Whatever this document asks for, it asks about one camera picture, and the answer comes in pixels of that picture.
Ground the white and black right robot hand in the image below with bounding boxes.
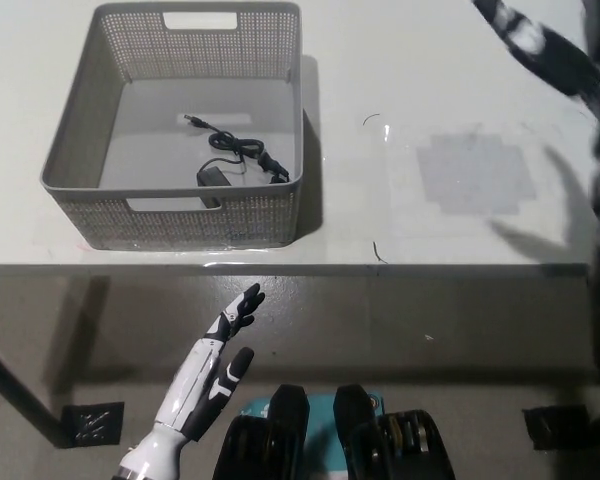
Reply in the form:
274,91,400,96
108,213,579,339
472,0,600,101

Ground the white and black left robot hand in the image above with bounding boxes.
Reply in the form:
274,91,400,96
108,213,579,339
152,283,266,445

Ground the black power adapter with cord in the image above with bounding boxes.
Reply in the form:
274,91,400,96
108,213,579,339
181,113,291,209

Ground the grey tape patch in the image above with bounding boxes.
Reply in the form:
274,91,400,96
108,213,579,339
417,132,539,217

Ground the dark metal table leg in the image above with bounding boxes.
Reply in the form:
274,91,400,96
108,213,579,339
0,324,76,449

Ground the grey perforated plastic basket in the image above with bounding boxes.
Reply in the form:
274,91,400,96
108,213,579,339
39,1,305,251

